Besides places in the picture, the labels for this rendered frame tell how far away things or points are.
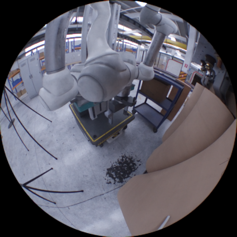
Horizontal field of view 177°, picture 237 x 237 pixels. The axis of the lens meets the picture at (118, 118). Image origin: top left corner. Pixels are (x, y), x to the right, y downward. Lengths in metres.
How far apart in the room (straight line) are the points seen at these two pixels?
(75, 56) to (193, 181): 4.87
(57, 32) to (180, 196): 0.59
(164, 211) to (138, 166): 0.96
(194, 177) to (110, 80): 0.28
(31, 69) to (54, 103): 4.05
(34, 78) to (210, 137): 4.68
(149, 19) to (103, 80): 0.65
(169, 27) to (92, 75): 0.71
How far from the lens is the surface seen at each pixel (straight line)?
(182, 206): 0.20
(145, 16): 0.71
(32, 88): 4.49
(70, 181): 1.20
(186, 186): 0.22
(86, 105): 0.59
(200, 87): 0.83
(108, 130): 0.90
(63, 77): 0.38
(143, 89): 1.33
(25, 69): 4.49
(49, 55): 0.38
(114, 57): 0.20
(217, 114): 0.39
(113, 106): 0.38
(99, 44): 0.22
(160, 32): 0.76
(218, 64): 0.55
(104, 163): 1.08
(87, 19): 0.80
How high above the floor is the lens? 1.06
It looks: 46 degrees down
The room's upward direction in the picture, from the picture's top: 7 degrees clockwise
